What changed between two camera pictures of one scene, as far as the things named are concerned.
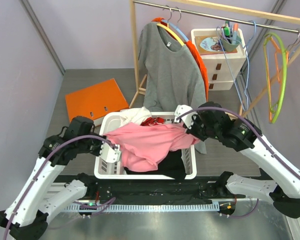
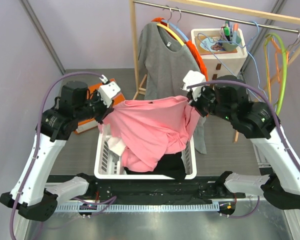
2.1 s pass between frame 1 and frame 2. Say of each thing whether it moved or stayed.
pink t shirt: moved
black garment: stayed
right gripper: moved
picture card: stayed
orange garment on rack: stayed
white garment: moved
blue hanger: stayed
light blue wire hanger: moved
